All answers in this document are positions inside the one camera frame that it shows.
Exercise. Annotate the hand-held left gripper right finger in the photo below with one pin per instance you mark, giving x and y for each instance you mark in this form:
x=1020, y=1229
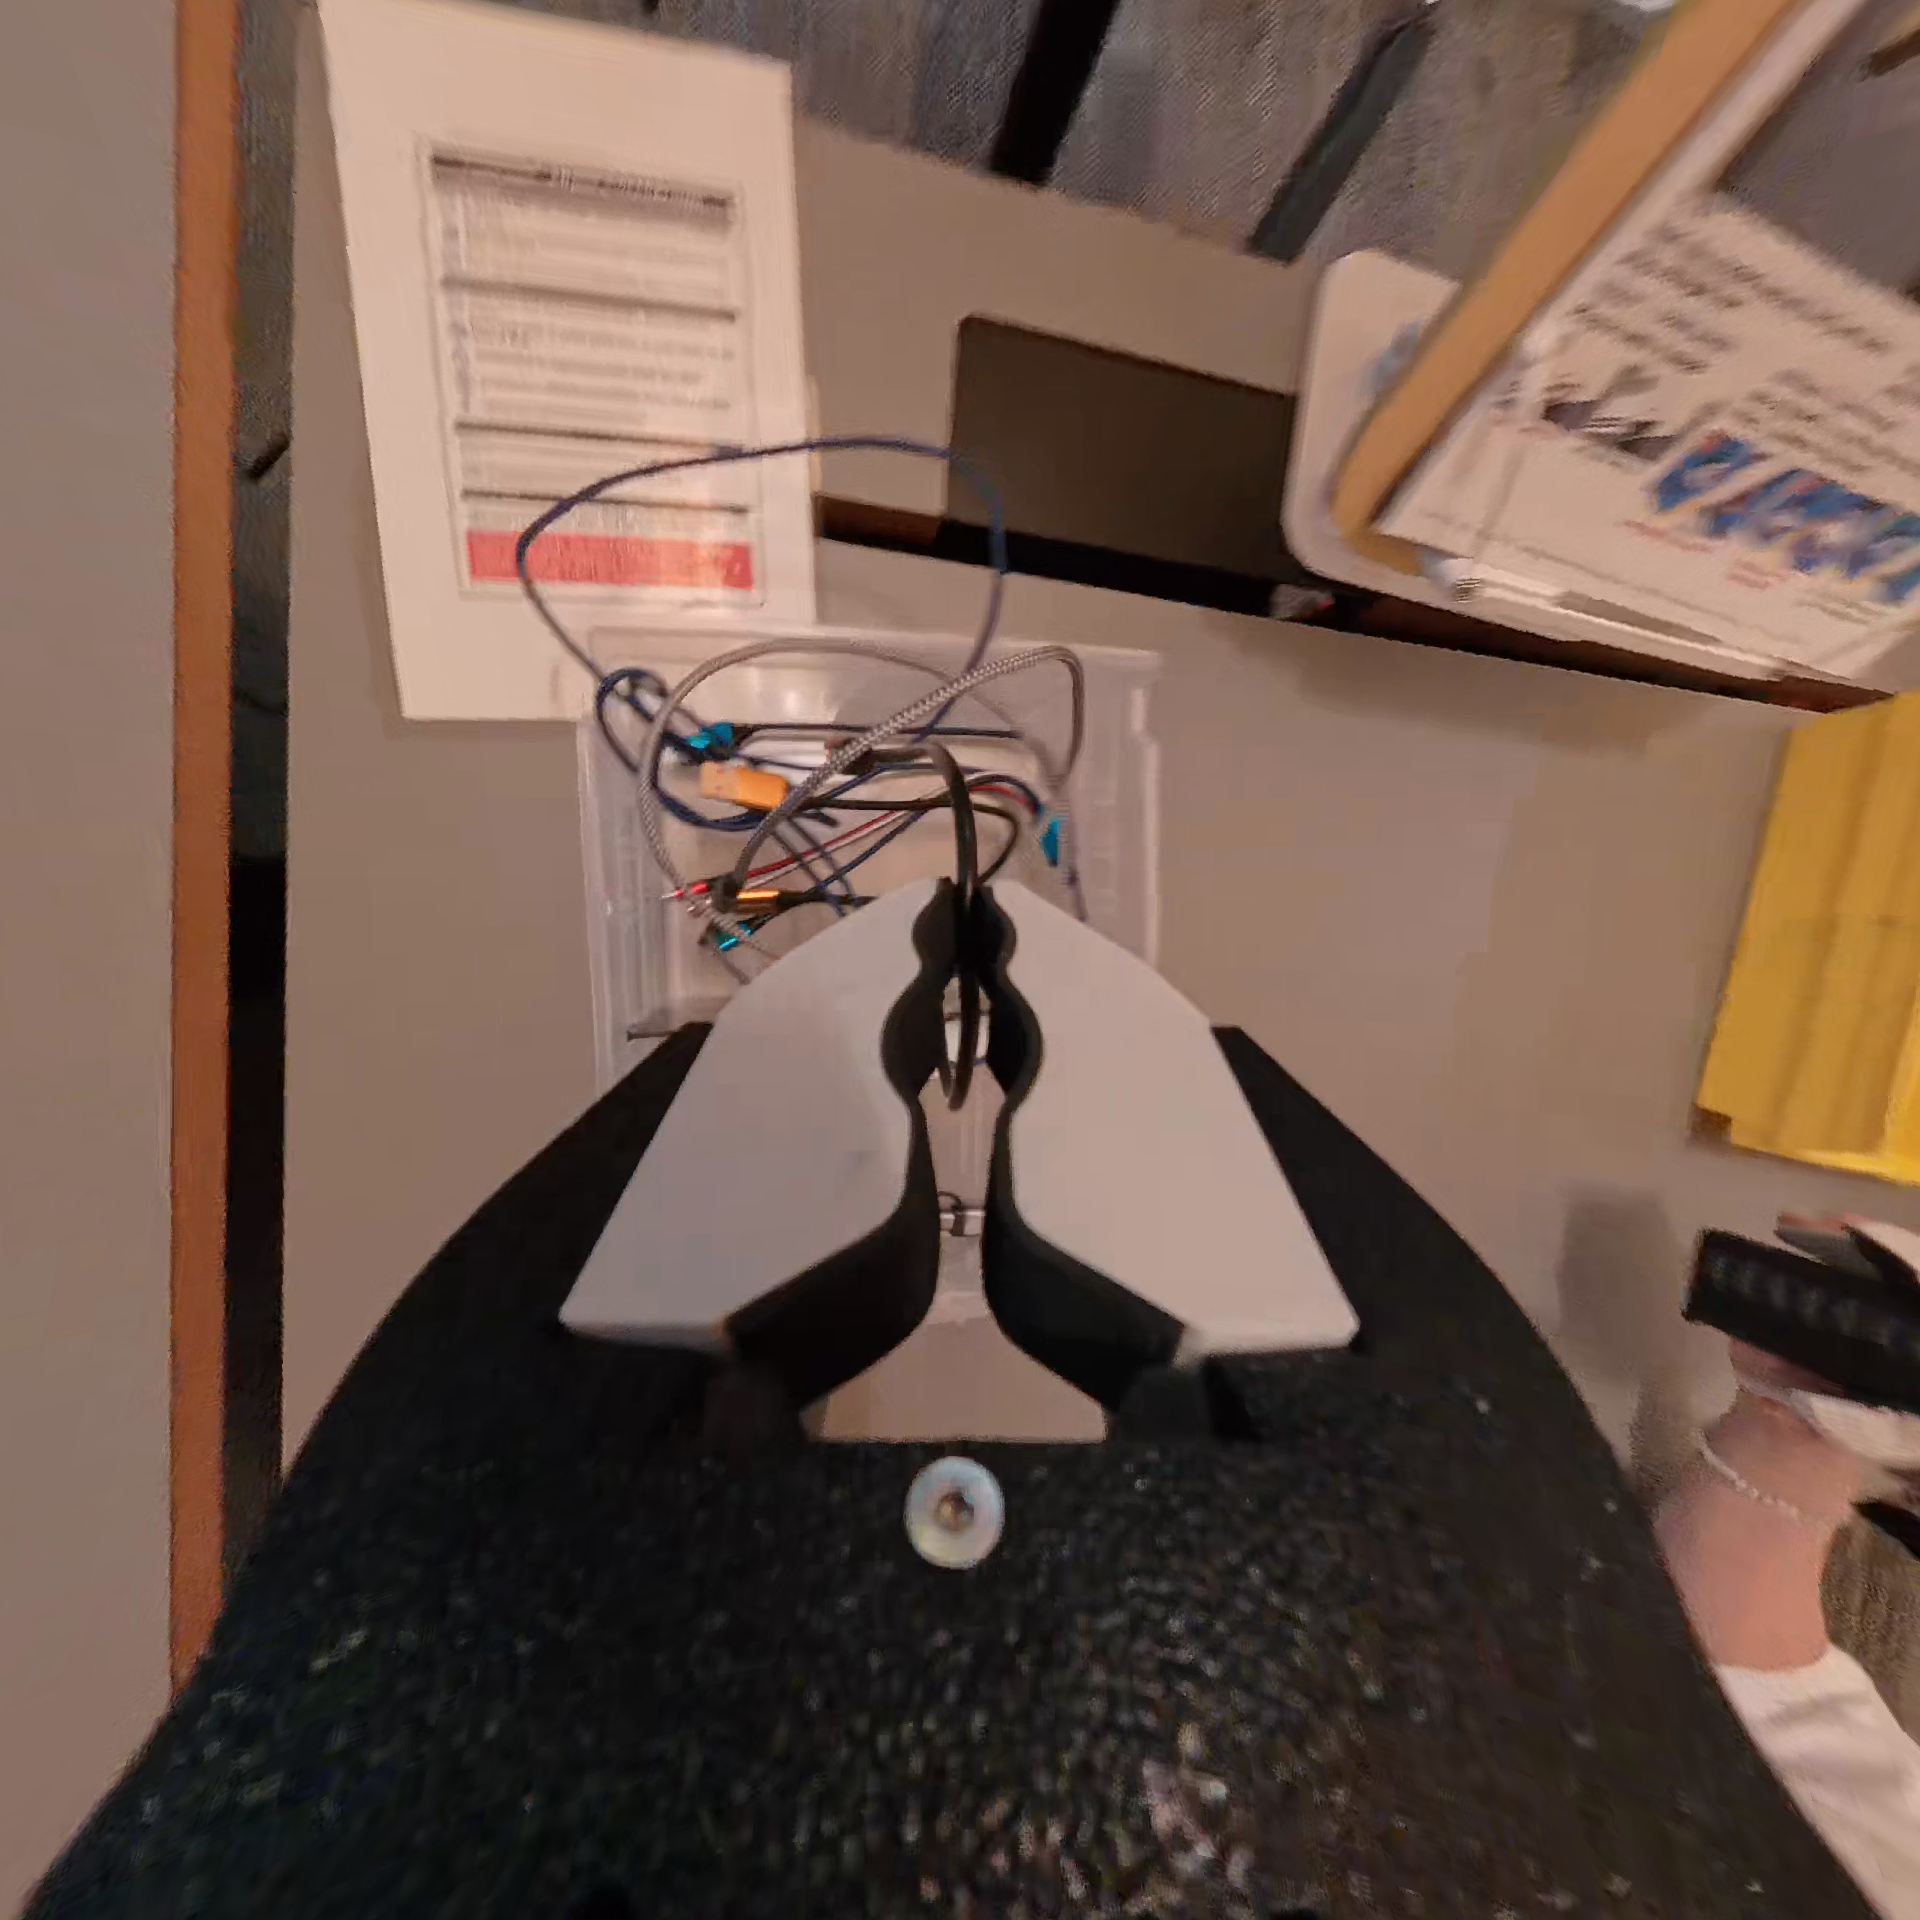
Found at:
x=1140, y=1170

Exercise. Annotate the white laminated checklist sheet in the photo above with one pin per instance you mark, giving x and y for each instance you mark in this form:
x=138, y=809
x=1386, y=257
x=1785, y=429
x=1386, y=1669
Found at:
x=598, y=301

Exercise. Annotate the person's right forearm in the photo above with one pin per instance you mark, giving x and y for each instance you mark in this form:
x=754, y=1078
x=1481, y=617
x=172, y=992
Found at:
x=1740, y=1575

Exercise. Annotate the clear plastic bin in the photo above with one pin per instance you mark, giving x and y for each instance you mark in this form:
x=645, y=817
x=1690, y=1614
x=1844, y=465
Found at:
x=628, y=840

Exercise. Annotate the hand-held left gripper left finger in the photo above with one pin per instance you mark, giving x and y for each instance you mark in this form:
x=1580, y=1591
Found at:
x=779, y=1170

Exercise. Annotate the person's right hand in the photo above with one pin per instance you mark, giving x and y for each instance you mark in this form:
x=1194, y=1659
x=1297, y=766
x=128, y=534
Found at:
x=1778, y=1440

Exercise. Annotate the yellow plastic bin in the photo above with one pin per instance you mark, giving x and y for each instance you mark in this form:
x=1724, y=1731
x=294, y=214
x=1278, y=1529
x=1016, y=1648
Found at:
x=1829, y=931

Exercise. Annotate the wooden display board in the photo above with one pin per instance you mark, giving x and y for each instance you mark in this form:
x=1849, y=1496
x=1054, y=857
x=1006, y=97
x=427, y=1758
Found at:
x=1576, y=195

